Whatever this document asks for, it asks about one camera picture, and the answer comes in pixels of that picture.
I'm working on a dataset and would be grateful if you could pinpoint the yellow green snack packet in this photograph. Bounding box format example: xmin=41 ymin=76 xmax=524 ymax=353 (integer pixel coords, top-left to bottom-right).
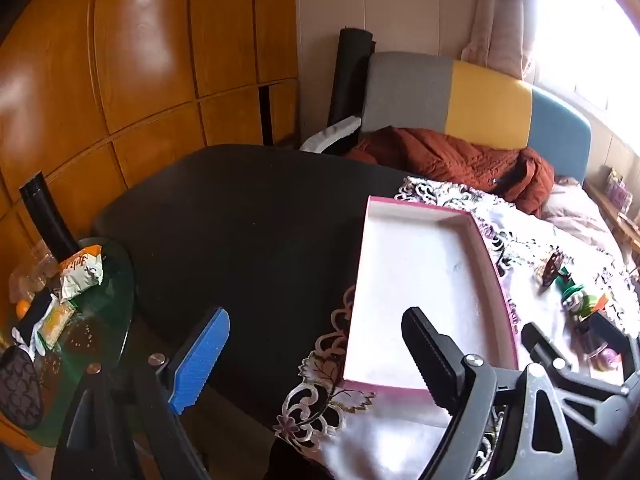
xmin=37 ymin=302 xmax=76 ymax=351

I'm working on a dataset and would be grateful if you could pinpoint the window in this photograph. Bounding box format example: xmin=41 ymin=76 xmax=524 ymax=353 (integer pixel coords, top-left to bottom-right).
xmin=520 ymin=0 xmax=640 ymax=126

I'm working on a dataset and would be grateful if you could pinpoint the purple gift box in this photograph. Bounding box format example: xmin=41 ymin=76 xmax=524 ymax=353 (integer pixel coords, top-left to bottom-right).
xmin=602 ymin=167 xmax=633 ymax=211

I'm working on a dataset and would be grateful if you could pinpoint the pink cardboard box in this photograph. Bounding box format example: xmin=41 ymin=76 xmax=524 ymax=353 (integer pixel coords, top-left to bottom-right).
xmin=342 ymin=195 xmax=521 ymax=396

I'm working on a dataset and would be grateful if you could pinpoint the pale pink duvet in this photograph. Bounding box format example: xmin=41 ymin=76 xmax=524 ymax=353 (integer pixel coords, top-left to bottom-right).
xmin=540 ymin=176 xmax=640 ymax=271

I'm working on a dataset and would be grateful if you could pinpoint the clear plastic container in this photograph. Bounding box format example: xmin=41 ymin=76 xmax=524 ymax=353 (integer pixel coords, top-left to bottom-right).
xmin=7 ymin=240 xmax=61 ymax=301

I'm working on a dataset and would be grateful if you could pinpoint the white padded armrest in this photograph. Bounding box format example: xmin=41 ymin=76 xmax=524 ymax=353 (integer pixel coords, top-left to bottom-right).
xmin=300 ymin=116 xmax=362 ymax=153

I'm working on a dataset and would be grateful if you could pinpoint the brown patterned pouch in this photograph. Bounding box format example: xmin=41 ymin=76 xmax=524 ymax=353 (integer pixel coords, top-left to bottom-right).
xmin=0 ymin=346 xmax=46 ymax=431

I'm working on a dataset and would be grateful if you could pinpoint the black tube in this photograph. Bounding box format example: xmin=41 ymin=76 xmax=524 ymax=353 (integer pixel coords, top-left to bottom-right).
xmin=19 ymin=172 xmax=81 ymax=258

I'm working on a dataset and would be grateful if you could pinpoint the wooden wardrobe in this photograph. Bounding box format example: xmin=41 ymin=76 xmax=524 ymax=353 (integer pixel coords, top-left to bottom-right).
xmin=0 ymin=0 xmax=301 ymax=456

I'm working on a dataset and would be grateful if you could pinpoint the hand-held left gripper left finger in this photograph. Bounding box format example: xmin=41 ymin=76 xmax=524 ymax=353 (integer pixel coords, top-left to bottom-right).
xmin=50 ymin=306 xmax=231 ymax=480

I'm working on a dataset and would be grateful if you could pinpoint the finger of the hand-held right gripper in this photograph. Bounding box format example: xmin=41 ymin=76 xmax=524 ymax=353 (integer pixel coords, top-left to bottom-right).
xmin=590 ymin=311 xmax=640 ymax=361
xmin=521 ymin=321 xmax=640 ymax=447

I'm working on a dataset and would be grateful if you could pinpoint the rust quilted jacket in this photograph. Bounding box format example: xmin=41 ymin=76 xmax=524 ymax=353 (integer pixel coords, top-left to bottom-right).
xmin=345 ymin=127 xmax=556 ymax=218

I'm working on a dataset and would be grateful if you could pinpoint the pink patterned curtain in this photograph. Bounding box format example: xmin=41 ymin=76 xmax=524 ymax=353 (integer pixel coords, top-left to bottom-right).
xmin=460 ymin=0 xmax=551 ymax=81

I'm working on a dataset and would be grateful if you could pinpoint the white embroidered tablecloth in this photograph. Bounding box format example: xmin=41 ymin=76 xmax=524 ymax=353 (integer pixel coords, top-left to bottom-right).
xmin=272 ymin=175 xmax=640 ymax=480

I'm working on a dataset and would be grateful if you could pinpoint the green white plastic toy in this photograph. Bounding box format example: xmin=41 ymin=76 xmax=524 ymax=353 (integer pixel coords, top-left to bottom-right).
xmin=557 ymin=270 xmax=587 ymax=307

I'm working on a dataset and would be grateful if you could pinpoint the wooden window shelf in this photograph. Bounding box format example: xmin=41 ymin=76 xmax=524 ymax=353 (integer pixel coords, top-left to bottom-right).
xmin=585 ymin=180 xmax=640 ymax=256

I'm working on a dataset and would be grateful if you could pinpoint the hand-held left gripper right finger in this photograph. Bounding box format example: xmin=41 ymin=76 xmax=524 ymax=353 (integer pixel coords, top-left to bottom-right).
xmin=401 ymin=306 xmax=583 ymax=480

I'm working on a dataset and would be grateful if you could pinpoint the round glass side table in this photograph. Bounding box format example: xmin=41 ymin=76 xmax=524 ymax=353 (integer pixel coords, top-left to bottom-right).
xmin=0 ymin=237 xmax=136 ymax=448

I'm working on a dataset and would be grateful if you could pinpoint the black rolled mat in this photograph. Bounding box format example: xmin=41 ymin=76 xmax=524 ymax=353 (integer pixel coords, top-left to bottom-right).
xmin=327 ymin=27 xmax=375 ymax=128

